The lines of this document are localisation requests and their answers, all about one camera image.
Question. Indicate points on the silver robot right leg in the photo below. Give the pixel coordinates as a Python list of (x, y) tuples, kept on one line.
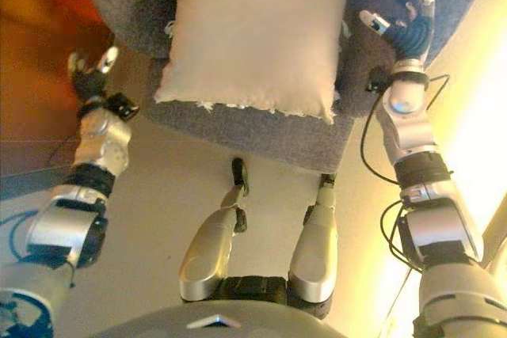
[(317, 251)]

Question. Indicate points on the white fringed cushion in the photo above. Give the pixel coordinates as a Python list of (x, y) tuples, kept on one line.
[(253, 37)]

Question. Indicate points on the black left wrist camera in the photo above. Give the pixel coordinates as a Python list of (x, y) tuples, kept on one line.
[(123, 106)]

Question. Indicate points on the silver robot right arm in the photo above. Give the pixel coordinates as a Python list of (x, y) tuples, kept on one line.
[(443, 235)]

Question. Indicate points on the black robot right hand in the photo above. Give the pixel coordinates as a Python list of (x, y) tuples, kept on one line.
[(414, 37)]

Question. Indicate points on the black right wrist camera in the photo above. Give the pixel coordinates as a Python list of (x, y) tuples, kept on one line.
[(376, 80)]

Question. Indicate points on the grey fabric armchair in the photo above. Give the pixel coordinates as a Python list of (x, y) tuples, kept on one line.
[(257, 136)]

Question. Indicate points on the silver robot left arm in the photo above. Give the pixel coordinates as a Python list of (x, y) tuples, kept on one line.
[(63, 231)]

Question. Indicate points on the grey robot torso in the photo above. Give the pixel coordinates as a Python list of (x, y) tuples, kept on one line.
[(222, 326)]

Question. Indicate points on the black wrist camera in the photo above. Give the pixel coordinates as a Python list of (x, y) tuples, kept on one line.
[(123, 106), (376, 80)]

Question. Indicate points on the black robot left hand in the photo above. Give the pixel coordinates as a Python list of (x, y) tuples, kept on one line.
[(91, 82)]

